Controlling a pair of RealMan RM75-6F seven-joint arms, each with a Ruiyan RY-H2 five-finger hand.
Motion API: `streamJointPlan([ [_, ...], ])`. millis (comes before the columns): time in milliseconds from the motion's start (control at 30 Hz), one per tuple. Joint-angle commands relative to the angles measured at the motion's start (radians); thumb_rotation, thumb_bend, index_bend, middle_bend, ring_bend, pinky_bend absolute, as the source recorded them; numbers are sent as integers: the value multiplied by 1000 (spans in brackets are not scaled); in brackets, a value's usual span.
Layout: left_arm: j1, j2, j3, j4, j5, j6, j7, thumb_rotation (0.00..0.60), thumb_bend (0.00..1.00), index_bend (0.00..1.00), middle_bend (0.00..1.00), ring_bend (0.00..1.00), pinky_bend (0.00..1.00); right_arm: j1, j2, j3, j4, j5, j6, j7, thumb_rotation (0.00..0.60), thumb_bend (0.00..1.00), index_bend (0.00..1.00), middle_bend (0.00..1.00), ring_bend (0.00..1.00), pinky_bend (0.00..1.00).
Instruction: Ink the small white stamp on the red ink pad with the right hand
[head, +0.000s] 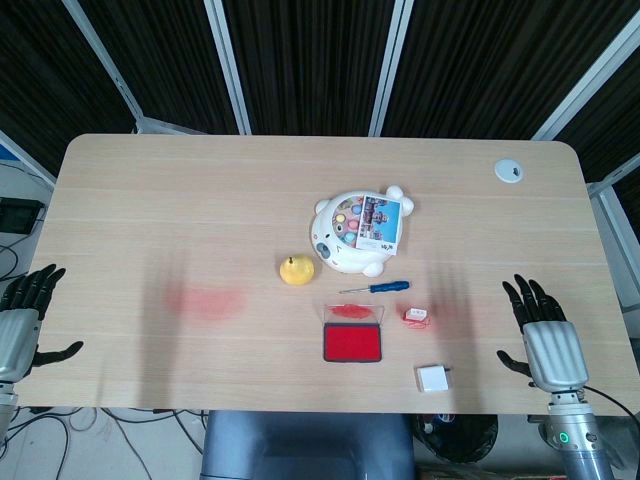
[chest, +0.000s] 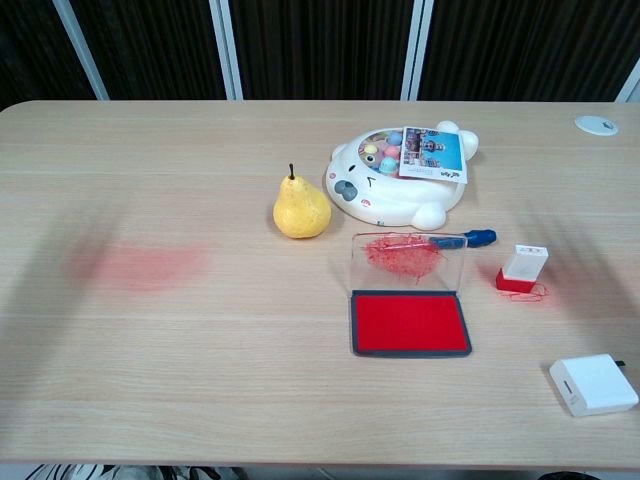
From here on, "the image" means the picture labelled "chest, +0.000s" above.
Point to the white red stamp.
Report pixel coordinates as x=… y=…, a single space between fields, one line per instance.
x=525 y=262

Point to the red ink pad clear lid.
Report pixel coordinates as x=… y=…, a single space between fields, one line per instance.
x=407 y=325

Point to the yellow pear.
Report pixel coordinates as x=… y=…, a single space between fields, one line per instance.
x=301 y=210

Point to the white bear-shaped toy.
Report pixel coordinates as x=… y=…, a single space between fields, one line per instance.
x=380 y=200

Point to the photo card with blue sky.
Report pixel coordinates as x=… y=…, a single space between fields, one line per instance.
x=440 y=155

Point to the white power adapter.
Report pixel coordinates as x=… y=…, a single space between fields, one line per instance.
x=597 y=382

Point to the white partition post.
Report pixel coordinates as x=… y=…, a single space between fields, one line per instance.
x=631 y=90
x=417 y=50
x=80 y=50
x=226 y=50

